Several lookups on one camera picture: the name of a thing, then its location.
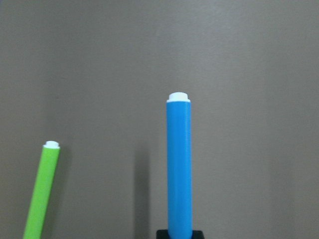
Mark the blue highlighter pen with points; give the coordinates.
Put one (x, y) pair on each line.
(178, 118)

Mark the green highlighter pen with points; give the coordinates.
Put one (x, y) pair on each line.
(42, 190)

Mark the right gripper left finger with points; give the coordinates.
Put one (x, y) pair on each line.
(162, 234)

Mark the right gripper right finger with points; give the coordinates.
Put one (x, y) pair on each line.
(196, 234)

